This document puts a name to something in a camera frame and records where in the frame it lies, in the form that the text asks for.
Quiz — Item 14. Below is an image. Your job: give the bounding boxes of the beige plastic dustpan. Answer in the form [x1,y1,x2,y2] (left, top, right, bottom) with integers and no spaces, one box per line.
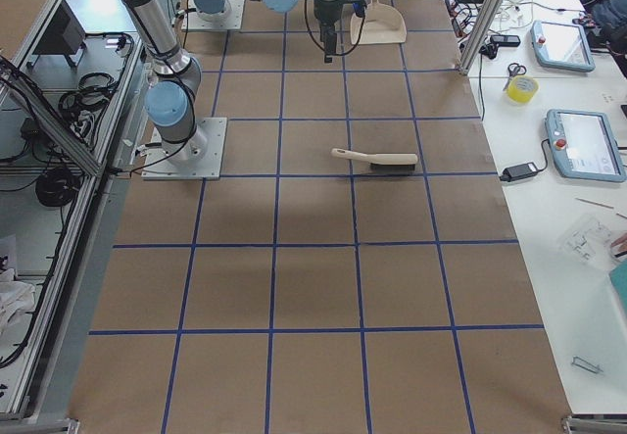
[350,0,407,45]

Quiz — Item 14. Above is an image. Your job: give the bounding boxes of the beige hand brush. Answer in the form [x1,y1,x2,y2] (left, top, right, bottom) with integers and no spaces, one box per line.
[330,148,418,173]

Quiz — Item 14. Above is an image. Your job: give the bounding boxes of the scissors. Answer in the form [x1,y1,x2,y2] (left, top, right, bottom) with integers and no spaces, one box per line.
[503,62,527,91]

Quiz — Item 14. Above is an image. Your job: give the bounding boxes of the yellow tape roll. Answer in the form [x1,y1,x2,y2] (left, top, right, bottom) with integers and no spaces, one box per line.
[506,75,539,104]

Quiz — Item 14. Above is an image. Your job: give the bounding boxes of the upper teach pendant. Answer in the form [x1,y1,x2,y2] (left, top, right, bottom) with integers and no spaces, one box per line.
[530,21,596,72]

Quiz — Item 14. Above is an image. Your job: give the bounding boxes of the teach pendant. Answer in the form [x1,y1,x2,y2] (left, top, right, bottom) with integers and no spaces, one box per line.
[530,21,596,72]
[545,109,626,183]

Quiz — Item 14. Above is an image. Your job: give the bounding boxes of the black power adapter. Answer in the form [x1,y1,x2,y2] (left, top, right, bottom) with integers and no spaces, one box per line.
[500,162,540,182]

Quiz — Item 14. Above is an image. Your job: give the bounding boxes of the lower teach pendant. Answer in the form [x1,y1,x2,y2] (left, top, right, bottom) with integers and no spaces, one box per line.
[545,109,626,183]

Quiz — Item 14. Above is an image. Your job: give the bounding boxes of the black monitor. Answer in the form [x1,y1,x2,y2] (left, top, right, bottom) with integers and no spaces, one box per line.
[27,0,86,68]

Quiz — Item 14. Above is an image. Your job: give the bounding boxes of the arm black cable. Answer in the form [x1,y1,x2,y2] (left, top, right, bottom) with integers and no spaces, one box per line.
[303,0,368,63]

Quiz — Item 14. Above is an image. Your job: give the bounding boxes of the aluminium frame post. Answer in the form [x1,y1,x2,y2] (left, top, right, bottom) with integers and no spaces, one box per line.
[458,0,503,75]

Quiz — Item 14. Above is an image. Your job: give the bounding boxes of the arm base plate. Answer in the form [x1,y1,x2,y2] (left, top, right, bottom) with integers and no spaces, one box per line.
[141,118,227,180]
[182,0,245,32]

